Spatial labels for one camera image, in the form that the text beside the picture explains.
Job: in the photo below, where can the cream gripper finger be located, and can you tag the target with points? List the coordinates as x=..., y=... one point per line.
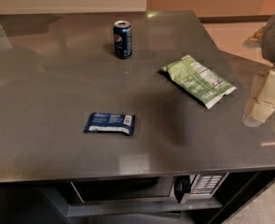
x=257, y=111
x=263, y=88

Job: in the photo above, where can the blue rxbar wrapper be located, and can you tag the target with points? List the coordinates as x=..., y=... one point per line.
x=110, y=123

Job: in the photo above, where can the grey microwave oven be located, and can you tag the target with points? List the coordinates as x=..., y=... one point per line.
x=181, y=188

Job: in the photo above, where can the blue pepsi can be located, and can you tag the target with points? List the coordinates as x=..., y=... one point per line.
x=122, y=39

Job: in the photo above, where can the green chip bag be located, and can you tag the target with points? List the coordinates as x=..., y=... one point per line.
x=198, y=80

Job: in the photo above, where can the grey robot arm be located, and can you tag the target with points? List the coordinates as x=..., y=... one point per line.
x=268, y=50

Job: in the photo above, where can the dark shelf under counter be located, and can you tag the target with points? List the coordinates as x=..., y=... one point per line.
x=62, y=207

